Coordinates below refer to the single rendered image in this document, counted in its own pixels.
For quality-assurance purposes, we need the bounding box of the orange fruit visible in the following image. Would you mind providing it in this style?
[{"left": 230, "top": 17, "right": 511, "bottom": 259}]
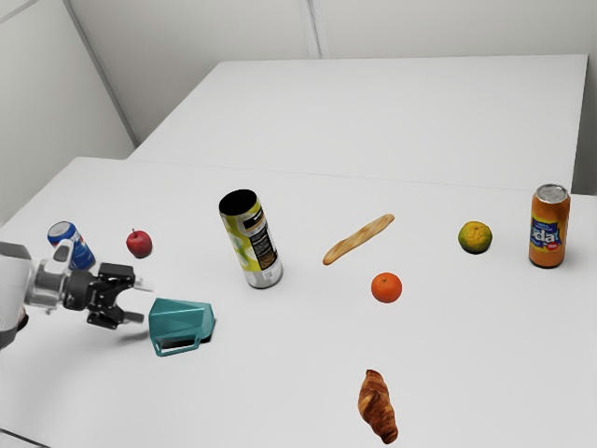
[{"left": 370, "top": 272, "right": 404, "bottom": 304}]

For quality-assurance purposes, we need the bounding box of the orange soda can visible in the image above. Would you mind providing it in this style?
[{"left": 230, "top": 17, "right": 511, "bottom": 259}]
[{"left": 528, "top": 183, "right": 572, "bottom": 270}]

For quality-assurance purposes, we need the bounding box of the red apple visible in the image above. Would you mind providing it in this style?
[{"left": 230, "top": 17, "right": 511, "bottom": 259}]
[{"left": 125, "top": 228, "right": 154, "bottom": 259}]

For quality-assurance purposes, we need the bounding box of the green-yellow citrus fruit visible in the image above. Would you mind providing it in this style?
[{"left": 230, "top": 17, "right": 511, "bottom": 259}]
[{"left": 457, "top": 220, "right": 493, "bottom": 256}]

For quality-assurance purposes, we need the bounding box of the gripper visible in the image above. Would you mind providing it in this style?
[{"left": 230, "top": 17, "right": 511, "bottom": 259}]
[{"left": 63, "top": 262, "right": 155, "bottom": 331}]

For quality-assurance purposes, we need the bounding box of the croissant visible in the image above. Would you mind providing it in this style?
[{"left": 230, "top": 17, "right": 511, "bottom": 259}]
[{"left": 357, "top": 369, "right": 399, "bottom": 446}]

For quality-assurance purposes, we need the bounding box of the tall yellow-green chips can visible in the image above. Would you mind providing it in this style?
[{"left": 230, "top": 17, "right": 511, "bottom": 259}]
[{"left": 217, "top": 189, "right": 285, "bottom": 289}]

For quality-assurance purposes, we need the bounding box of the blue soda can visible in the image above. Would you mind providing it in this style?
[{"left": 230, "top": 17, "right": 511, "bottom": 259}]
[{"left": 47, "top": 220, "right": 97, "bottom": 272}]

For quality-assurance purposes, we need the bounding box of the baguette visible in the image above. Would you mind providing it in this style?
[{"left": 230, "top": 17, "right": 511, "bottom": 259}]
[{"left": 322, "top": 213, "right": 396, "bottom": 267}]

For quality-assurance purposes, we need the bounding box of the teal faceted mug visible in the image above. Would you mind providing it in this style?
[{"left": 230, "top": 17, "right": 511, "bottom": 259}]
[{"left": 147, "top": 297, "right": 217, "bottom": 358}]

